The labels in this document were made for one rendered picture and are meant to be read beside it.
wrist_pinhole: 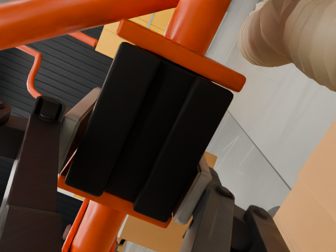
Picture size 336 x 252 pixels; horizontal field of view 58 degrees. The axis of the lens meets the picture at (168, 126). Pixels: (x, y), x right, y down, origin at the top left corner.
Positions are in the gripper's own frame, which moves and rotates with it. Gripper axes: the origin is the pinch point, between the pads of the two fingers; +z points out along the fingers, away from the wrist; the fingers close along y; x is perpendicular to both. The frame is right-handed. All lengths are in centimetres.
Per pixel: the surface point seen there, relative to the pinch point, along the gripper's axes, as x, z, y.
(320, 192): -2.2, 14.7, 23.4
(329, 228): -22, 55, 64
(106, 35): -58, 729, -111
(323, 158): 1.2, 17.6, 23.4
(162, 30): 7, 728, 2
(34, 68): -218, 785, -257
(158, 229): -87, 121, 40
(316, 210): -21, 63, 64
